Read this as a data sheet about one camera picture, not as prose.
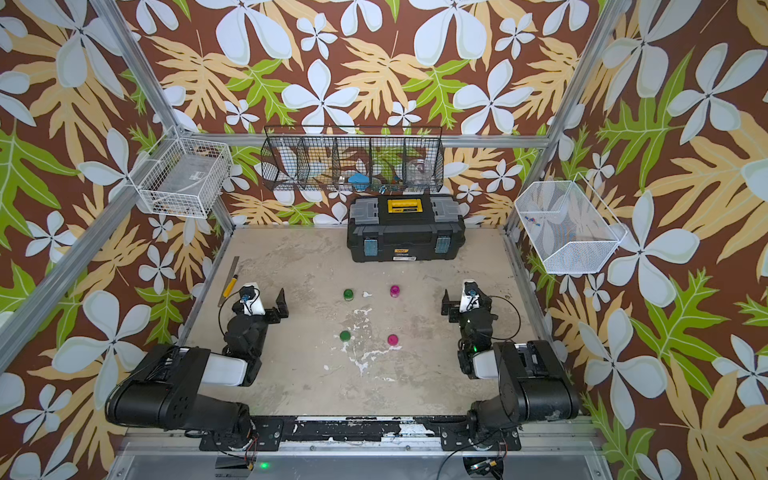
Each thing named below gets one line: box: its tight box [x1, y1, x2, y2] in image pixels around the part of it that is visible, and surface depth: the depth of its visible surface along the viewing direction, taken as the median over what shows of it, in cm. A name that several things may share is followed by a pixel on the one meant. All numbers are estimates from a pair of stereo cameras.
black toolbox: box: [347, 194, 466, 262], surface depth 102 cm
